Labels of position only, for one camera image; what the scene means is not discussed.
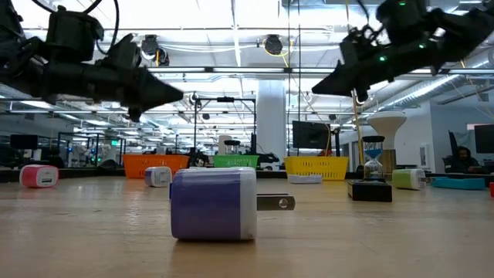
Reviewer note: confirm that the purple white wall charger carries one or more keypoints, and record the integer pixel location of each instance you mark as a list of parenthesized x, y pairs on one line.
[(158, 177)]

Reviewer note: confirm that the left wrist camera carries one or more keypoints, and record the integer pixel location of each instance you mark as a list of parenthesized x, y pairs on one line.
[(125, 54)]

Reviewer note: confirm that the green plastic basket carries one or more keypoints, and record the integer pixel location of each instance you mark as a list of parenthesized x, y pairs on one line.
[(247, 161)]

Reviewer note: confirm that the black aluminium table frame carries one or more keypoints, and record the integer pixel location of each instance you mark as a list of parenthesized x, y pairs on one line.
[(85, 172)]

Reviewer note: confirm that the person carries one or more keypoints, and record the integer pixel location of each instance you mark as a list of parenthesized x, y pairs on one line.
[(463, 162)]

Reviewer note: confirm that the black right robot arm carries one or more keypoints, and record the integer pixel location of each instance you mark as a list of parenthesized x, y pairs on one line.
[(463, 34)]

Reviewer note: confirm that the black digital display case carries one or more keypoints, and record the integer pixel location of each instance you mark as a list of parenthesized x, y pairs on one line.
[(369, 191)]

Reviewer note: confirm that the yellow plastic basket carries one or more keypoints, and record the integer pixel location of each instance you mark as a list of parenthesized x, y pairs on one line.
[(308, 168)]

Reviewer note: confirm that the blue sand hourglass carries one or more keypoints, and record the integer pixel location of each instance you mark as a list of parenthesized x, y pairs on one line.
[(373, 152)]

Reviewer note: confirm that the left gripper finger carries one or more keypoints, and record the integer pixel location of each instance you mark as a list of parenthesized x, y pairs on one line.
[(160, 92)]

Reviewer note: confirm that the white digital display case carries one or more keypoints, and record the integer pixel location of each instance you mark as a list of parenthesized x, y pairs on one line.
[(305, 179)]

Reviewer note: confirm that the white sand hourglass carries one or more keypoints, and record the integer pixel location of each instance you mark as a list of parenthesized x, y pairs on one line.
[(232, 142)]

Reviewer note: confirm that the red digital display case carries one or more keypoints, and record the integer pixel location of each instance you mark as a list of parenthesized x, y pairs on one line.
[(492, 189)]

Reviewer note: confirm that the black monitor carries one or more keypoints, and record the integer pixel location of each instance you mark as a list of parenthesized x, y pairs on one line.
[(484, 138), (23, 141), (310, 134)]

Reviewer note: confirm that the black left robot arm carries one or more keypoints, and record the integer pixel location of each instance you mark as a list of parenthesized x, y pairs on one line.
[(73, 34)]

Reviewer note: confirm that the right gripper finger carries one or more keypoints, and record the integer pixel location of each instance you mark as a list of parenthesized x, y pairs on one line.
[(330, 85)]

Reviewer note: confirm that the pink white wall charger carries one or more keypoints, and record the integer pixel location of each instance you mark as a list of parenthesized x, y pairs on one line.
[(32, 175)]

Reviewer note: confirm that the orange plastic basket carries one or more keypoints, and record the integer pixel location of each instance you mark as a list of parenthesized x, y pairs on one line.
[(154, 166)]

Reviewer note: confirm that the black metal stand frame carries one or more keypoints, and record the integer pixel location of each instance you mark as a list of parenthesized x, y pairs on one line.
[(195, 127)]

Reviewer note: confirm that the green white wall charger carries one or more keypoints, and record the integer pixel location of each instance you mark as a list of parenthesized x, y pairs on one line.
[(403, 178)]

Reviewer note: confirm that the teal digital display case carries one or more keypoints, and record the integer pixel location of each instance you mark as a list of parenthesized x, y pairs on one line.
[(459, 183)]

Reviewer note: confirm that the white bulb lamp metal base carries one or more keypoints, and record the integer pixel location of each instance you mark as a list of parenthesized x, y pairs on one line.
[(387, 123)]

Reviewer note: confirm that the blue-white spool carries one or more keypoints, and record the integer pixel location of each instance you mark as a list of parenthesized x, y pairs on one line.
[(208, 204)]

